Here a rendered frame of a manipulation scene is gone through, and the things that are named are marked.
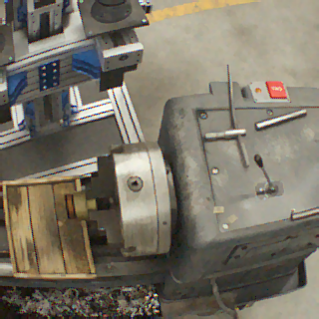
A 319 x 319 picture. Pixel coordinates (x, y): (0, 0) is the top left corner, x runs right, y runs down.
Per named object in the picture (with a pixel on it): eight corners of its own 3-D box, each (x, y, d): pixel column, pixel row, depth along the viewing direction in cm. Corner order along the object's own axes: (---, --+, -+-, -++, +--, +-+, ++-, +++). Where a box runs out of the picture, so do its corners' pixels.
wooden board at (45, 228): (79, 179, 189) (79, 173, 185) (97, 279, 173) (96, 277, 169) (3, 185, 184) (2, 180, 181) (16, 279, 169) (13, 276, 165)
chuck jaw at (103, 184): (124, 187, 164) (122, 148, 160) (127, 196, 160) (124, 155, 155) (85, 191, 163) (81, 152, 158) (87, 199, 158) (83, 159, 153)
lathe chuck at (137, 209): (136, 165, 184) (145, 123, 155) (151, 262, 174) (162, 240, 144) (106, 168, 183) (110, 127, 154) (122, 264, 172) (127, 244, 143)
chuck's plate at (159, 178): (147, 164, 185) (158, 122, 156) (161, 261, 174) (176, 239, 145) (136, 165, 184) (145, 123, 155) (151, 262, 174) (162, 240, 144)
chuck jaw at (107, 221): (128, 206, 160) (135, 244, 153) (128, 216, 164) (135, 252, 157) (88, 209, 158) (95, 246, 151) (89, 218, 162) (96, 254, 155)
